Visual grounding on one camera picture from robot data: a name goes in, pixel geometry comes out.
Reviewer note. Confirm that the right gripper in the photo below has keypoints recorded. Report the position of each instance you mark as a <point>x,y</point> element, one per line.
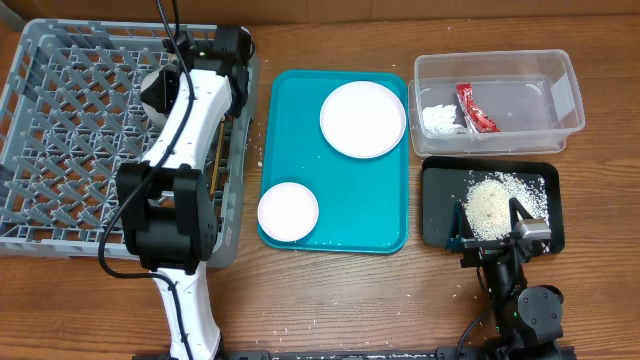
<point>489,253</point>

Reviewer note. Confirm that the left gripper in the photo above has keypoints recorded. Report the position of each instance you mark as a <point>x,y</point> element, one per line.
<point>168,83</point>

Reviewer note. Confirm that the white rice pile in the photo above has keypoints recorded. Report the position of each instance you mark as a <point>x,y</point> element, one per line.
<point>487,202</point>

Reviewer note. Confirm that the grey bowl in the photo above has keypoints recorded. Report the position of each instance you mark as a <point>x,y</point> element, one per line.
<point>149,98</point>

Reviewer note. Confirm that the wooden chopstick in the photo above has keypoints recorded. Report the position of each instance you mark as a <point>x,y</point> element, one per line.
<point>218,154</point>

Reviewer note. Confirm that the red snack wrapper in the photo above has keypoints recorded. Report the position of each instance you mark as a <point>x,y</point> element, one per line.
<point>477,120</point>

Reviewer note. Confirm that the white tissue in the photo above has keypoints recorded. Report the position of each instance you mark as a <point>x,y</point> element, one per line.
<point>441,120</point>

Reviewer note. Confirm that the large white plate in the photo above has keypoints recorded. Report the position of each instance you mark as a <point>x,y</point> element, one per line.
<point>362,119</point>

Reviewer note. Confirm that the small white bowl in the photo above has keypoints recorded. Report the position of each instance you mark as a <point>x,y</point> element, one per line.
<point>288,212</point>

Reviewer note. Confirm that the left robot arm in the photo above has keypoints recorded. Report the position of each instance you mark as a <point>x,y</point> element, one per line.
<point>168,218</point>

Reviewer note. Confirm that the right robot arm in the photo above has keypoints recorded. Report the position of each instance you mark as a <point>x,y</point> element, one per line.
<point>528,319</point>

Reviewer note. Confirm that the grey dishwasher rack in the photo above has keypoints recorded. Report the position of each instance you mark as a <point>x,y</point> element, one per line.
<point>71,115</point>

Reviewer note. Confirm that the black tray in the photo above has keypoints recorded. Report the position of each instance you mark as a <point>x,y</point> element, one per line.
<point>445,180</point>

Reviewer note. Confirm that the teal plastic tray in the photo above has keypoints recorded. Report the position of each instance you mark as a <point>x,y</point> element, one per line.
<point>363,203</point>

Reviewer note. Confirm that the clear plastic bin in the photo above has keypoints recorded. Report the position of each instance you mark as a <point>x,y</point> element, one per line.
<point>532,96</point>

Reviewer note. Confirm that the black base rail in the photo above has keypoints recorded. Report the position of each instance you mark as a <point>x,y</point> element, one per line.
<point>440,353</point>

